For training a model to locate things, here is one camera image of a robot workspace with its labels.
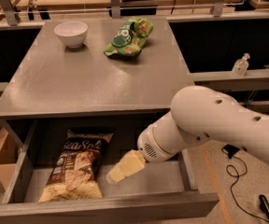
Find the green chip bag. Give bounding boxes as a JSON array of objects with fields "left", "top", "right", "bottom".
[{"left": 104, "top": 17, "right": 153, "bottom": 57}]

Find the metal railing frame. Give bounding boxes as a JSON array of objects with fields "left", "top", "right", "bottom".
[{"left": 0, "top": 0, "right": 269, "bottom": 30}]

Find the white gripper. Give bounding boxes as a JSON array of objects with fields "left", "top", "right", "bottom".
[{"left": 106, "top": 125, "right": 169, "bottom": 184}]

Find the grey open top drawer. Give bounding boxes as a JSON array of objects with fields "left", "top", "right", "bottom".
[{"left": 0, "top": 119, "right": 219, "bottom": 224}]

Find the black power cable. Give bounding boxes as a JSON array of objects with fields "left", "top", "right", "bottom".
[{"left": 225, "top": 100, "right": 269, "bottom": 224}]

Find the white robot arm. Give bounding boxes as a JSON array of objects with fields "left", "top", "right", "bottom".
[{"left": 106, "top": 86, "right": 269, "bottom": 184}]

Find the white ceramic bowl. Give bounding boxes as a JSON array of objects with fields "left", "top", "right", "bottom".
[{"left": 54, "top": 21, "right": 89, "bottom": 48}]

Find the grey counter cabinet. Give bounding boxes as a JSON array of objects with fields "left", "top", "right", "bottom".
[{"left": 0, "top": 17, "right": 205, "bottom": 145}]

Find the cardboard box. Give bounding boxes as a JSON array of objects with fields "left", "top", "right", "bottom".
[{"left": 0, "top": 127, "right": 19, "bottom": 191}]

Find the brown sea salt chip bag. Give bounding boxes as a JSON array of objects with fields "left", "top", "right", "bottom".
[{"left": 38, "top": 127, "right": 114, "bottom": 203}]

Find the black handheld device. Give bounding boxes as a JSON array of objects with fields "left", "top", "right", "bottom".
[{"left": 259, "top": 194, "right": 269, "bottom": 221}]

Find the black power adapter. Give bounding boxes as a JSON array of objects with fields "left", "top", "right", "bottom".
[{"left": 221, "top": 144, "right": 239, "bottom": 159}]

